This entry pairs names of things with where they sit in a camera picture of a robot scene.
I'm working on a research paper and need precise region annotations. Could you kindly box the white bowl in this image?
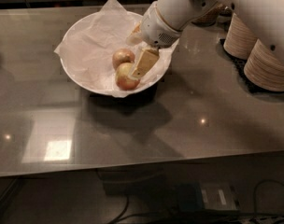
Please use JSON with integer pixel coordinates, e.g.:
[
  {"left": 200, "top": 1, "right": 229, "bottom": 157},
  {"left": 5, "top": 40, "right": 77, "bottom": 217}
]
[{"left": 59, "top": 10, "right": 173, "bottom": 96}]

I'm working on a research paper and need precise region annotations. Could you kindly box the glass jar with grains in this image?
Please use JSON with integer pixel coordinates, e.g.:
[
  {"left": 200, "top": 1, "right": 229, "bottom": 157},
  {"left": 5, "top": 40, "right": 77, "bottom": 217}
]
[{"left": 192, "top": 4, "right": 225, "bottom": 26}]

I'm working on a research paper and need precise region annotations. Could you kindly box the dark box under table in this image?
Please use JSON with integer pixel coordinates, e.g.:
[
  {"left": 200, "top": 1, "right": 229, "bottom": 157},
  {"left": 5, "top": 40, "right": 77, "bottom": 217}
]
[{"left": 176, "top": 182, "right": 240, "bottom": 212}]

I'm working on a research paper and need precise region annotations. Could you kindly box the rear stack of paper plates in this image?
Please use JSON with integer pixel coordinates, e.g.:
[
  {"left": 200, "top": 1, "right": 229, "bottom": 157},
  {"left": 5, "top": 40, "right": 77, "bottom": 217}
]
[{"left": 223, "top": 13, "right": 257, "bottom": 60}]

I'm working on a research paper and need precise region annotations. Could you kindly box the stack of paper plates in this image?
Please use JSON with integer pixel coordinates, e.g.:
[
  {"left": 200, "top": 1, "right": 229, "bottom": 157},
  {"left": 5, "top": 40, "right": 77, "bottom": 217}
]
[
  {"left": 244, "top": 39, "right": 284, "bottom": 91},
  {"left": 223, "top": 13, "right": 257, "bottom": 60}
]

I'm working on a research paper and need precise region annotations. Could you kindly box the black mat under plates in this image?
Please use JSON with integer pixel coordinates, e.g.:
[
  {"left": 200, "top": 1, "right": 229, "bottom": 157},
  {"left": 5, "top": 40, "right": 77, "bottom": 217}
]
[{"left": 220, "top": 39, "right": 284, "bottom": 93}]

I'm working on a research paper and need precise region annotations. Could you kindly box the black cable on floor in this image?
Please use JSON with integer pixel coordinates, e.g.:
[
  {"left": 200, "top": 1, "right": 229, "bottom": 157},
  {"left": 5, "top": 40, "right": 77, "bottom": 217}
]
[{"left": 252, "top": 179, "right": 284, "bottom": 217}]

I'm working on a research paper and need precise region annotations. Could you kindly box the white crumpled paper liner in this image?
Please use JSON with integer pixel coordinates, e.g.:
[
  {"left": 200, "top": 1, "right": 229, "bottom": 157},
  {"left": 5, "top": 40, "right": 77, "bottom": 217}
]
[{"left": 53, "top": 0, "right": 180, "bottom": 99}]

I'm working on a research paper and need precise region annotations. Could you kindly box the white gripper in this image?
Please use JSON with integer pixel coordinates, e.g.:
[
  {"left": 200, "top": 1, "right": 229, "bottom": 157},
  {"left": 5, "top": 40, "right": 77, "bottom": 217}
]
[{"left": 126, "top": 2, "right": 181, "bottom": 79}]

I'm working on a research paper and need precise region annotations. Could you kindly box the red-yellow apple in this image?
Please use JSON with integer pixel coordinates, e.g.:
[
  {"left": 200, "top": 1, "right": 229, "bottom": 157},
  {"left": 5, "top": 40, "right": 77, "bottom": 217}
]
[
  {"left": 112, "top": 49, "right": 135, "bottom": 69},
  {"left": 115, "top": 63, "right": 140, "bottom": 91}
]

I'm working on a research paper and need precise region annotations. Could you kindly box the front stack of paper plates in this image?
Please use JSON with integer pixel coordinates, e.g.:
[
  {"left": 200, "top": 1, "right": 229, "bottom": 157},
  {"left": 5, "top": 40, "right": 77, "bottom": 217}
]
[{"left": 244, "top": 39, "right": 284, "bottom": 91}]

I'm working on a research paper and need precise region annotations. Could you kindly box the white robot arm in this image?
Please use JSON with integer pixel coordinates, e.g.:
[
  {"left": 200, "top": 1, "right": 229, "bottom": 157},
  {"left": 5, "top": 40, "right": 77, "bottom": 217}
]
[{"left": 126, "top": 0, "right": 284, "bottom": 64}]

